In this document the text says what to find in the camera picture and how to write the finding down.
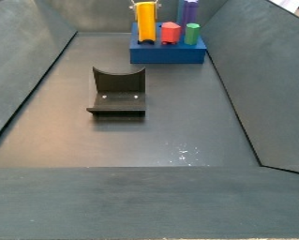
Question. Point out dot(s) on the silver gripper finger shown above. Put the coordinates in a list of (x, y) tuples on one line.
[(158, 3), (133, 4)]

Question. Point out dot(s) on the light blue tall block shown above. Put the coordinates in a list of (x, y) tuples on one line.
[(180, 13)]

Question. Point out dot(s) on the purple star block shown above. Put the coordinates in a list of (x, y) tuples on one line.
[(189, 12)]

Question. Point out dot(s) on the blue shape sorter board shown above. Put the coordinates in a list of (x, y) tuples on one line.
[(160, 53)]

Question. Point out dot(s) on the red pentagon block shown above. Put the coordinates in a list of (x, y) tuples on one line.
[(170, 34)]

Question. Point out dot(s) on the black curved stand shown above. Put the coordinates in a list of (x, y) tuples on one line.
[(121, 92)]

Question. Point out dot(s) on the yellow arch block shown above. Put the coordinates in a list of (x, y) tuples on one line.
[(145, 16)]

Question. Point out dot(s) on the green hexagon block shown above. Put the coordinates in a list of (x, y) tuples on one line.
[(192, 33)]

